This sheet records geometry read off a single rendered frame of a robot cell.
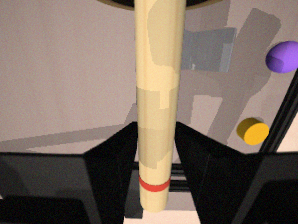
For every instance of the purple ball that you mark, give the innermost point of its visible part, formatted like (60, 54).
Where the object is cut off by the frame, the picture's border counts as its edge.
(283, 57)

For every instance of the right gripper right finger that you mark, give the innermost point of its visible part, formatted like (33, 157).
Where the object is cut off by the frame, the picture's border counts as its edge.
(224, 182)

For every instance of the yellow short cylinder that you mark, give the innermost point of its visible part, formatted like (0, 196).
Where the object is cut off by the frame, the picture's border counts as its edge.
(252, 131)

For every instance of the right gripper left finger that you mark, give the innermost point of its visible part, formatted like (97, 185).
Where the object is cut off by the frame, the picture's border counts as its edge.
(99, 177)

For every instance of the tan collared bar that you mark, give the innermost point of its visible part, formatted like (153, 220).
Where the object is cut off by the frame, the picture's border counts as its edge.
(159, 33)

